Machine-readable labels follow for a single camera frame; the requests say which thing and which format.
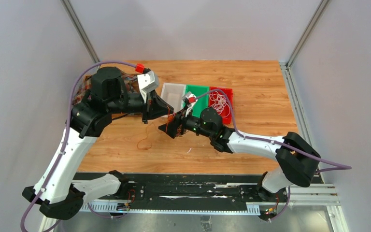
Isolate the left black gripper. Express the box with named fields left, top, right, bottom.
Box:
left=107, top=89, right=174, bottom=124

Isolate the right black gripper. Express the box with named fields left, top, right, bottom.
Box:
left=160, top=106, right=213, bottom=139

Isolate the orange cable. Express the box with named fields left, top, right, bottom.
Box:
left=136, top=105, right=173, bottom=150

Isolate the white cable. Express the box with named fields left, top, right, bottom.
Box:
left=209, top=90, right=228, bottom=113

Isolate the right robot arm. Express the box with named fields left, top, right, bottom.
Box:
left=159, top=108, right=320, bottom=202

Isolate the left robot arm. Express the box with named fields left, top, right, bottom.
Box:
left=22, top=67, right=173, bottom=220

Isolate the white plastic bin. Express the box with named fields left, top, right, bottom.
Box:
left=161, top=83, right=186, bottom=112

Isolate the wooden tray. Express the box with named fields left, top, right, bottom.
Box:
left=73, top=73, right=148, bottom=118

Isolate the plaid flannel shirt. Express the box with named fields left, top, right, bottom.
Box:
left=71, top=73, right=142, bottom=113

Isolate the green plastic bin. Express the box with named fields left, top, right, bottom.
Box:
left=185, top=85, right=209, bottom=117

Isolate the red plastic bin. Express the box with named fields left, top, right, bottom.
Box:
left=208, top=87, right=233, bottom=124

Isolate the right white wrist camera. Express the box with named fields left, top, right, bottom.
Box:
left=182, top=91, right=198, bottom=117

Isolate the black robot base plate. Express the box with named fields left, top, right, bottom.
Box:
left=98, top=173, right=292, bottom=212

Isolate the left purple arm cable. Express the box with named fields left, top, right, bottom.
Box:
left=20, top=60, right=145, bottom=232

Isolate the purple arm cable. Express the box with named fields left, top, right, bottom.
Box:
left=20, top=60, right=145, bottom=232
left=188, top=88, right=353, bottom=223

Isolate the aluminium frame rail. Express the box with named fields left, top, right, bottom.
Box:
left=49, top=180, right=349, bottom=232

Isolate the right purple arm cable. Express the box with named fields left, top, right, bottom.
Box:
left=188, top=88, right=353, bottom=223

